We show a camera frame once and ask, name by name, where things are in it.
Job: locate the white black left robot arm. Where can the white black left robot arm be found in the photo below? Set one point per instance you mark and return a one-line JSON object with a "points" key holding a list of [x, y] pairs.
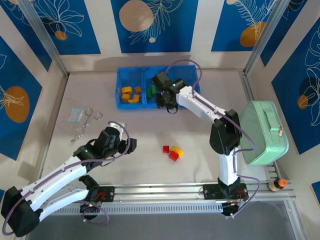
{"points": [[57, 174]]}

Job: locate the clear plastic packet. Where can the clear plastic packet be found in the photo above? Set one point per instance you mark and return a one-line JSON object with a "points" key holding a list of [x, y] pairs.
{"points": [[76, 115]]}

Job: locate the yellow two-by-four lego brick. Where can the yellow two-by-four lego brick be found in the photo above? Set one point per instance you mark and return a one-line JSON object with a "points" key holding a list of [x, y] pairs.
{"points": [[177, 151]]}

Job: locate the metal forceps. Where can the metal forceps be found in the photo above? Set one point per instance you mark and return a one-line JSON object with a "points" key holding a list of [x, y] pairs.
{"points": [[83, 125]]}

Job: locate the aluminium frame post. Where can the aluminium frame post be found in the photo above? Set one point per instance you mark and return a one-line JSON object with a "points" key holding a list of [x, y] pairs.
{"points": [[265, 35], [45, 37]]}

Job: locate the yellow curved lego brick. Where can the yellow curved lego brick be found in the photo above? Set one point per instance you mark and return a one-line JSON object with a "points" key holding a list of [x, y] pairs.
{"points": [[126, 90], [134, 99]]}

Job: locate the mint green zipper case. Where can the mint green zipper case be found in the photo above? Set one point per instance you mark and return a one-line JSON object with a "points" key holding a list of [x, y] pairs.
{"points": [[262, 135]]}

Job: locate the aluminium mounting rail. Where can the aluminium mounting rail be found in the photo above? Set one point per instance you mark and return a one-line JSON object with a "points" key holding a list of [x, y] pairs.
{"points": [[160, 191]]}

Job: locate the blue floral wall panel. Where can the blue floral wall panel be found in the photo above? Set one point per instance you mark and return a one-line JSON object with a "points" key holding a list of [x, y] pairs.
{"points": [[155, 25], [15, 100], [70, 25], [297, 82], [25, 42], [282, 30], [240, 25]]}

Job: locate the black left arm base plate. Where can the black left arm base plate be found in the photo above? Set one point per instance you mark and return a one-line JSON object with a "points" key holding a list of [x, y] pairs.
{"points": [[105, 193]]}

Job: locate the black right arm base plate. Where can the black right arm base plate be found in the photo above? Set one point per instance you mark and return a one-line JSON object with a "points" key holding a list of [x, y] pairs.
{"points": [[212, 191]]}

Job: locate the green two-by-four lego brick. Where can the green two-by-four lego brick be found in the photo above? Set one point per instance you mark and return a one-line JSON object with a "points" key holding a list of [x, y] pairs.
{"points": [[151, 90]]}

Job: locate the yellow two-by-two lego brick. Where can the yellow two-by-two lego brick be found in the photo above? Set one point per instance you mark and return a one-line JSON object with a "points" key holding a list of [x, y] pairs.
{"points": [[124, 97], [138, 89]]}

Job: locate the red lego brick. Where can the red lego brick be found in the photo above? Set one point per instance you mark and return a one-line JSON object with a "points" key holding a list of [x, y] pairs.
{"points": [[173, 156], [166, 149]]}

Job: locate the small bottle with orange cap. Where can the small bottle with orange cap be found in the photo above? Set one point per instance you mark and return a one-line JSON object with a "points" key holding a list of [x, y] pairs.
{"points": [[275, 185]]}

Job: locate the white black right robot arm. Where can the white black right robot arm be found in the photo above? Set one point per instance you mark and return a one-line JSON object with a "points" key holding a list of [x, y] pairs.
{"points": [[200, 102]]}

